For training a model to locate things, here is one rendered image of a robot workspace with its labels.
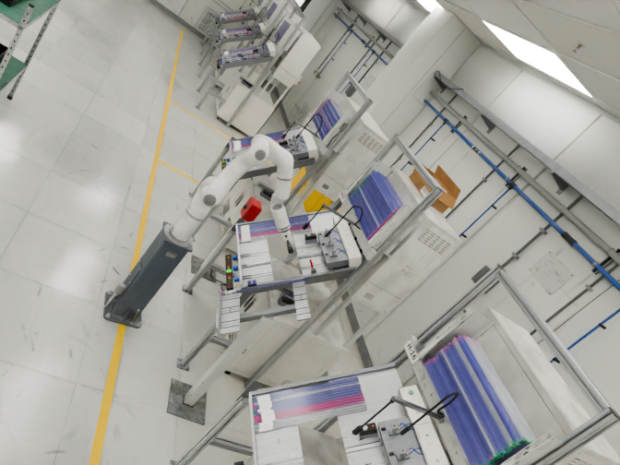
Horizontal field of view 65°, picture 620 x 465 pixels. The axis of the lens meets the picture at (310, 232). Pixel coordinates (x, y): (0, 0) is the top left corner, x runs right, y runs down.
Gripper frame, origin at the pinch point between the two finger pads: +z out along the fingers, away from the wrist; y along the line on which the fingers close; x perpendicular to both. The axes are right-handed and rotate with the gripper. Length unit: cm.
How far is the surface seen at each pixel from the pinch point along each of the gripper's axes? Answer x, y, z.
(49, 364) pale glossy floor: 137, -54, -10
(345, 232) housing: -37.0, 7.9, 7.0
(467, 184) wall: -175, 135, 89
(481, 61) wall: -252, 270, 27
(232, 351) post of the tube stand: 46, -53, 20
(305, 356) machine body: 11, -21, 79
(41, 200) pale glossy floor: 162, 78, -41
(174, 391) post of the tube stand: 91, -47, 46
